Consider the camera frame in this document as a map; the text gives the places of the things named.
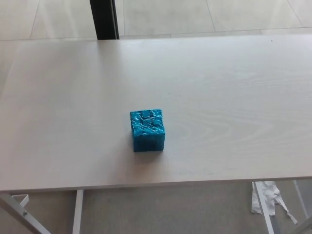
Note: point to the blue foil-wrapped cube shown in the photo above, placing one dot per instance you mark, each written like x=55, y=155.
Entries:
x=147, y=129

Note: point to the white metal hook bracket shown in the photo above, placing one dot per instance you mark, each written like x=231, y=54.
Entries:
x=25, y=199

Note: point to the white straight table leg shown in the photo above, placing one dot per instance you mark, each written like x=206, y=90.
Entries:
x=78, y=212

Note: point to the black vertical pillar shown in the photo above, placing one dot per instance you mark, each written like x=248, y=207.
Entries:
x=103, y=19

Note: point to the white diagonal table brace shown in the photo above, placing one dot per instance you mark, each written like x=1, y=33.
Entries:
x=19, y=210

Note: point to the crumpled white paper strip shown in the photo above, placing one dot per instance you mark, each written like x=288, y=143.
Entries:
x=270, y=197

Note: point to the grey table leg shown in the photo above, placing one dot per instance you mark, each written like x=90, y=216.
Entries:
x=300, y=197

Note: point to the white slanted table leg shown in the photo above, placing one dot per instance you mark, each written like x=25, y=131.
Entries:
x=264, y=212

